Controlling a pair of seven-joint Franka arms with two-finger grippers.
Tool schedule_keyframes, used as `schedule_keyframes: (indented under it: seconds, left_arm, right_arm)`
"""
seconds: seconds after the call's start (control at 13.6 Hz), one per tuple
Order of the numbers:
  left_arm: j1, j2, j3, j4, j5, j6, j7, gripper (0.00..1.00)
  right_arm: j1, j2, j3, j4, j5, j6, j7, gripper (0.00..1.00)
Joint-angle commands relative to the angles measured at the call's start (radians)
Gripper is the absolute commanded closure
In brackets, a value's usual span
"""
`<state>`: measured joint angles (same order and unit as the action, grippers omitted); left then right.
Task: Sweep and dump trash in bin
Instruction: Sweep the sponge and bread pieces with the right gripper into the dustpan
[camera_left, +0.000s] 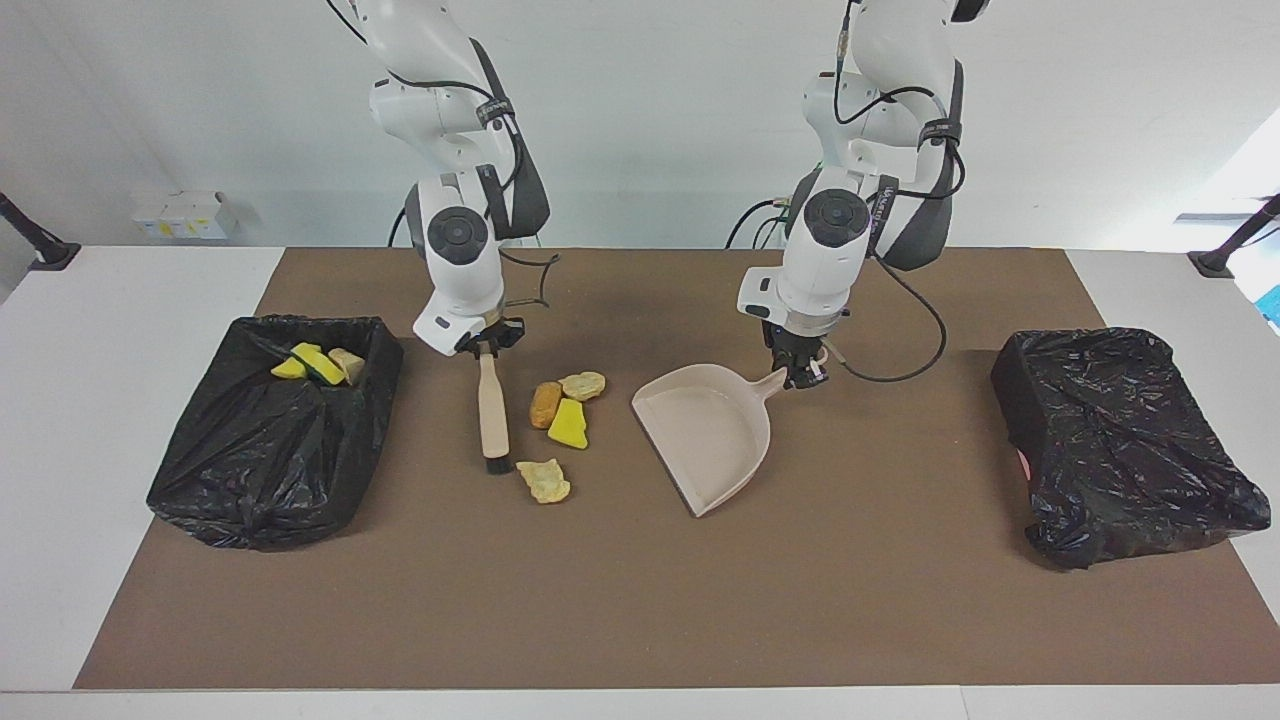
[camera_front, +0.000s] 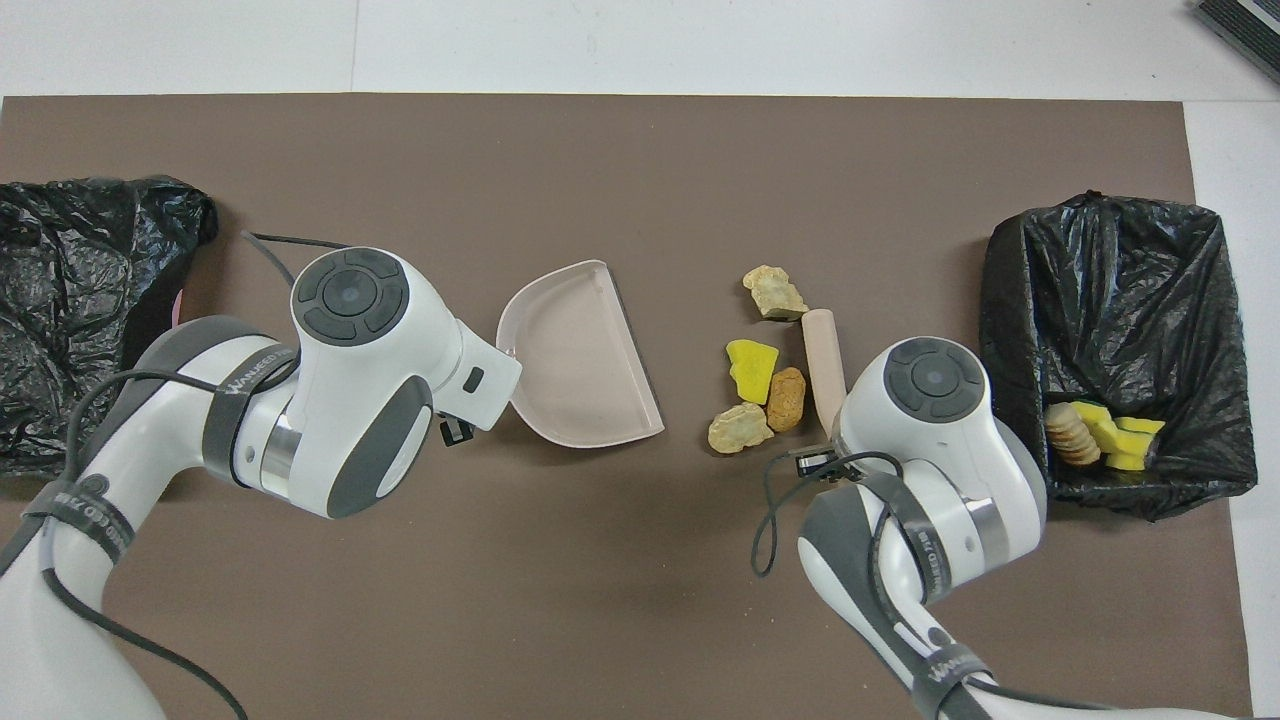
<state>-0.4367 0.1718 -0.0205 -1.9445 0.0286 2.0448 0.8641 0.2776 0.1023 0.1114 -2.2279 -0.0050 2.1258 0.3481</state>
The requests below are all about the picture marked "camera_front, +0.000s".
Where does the pink bin covered black bag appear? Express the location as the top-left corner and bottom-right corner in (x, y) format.
(0, 176), (219, 479)

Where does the orange brown bread nugget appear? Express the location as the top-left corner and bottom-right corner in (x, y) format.
(765, 366), (808, 433)

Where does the yellow sponge piece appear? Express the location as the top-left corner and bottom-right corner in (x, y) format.
(1105, 416), (1167, 473)
(725, 339), (781, 406)
(1072, 400), (1121, 453)

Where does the dark ribbed panel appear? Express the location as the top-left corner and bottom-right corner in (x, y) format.
(1192, 0), (1280, 86)

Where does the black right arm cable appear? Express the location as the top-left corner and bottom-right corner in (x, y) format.
(752, 450), (1131, 716)

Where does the beige rock chunk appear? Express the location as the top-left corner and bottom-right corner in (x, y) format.
(742, 264), (809, 321)
(707, 402), (776, 456)
(1044, 402), (1103, 469)

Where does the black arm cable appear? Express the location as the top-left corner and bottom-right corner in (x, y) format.
(752, 450), (1131, 716)
(0, 232), (326, 720)

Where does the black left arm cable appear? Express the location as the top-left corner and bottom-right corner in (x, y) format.
(0, 232), (326, 720)

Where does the open black bag lined bin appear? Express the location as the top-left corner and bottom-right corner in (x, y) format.
(979, 190), (1259, 523)

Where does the beige hand brush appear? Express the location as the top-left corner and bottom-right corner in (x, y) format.
(801, 308), (849, 438)

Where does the beige plastic dustpan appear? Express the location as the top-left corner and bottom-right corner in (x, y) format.
(496, 259), (666, 450)

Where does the brown table mat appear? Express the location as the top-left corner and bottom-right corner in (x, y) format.
(0, 95), (1256, 720)

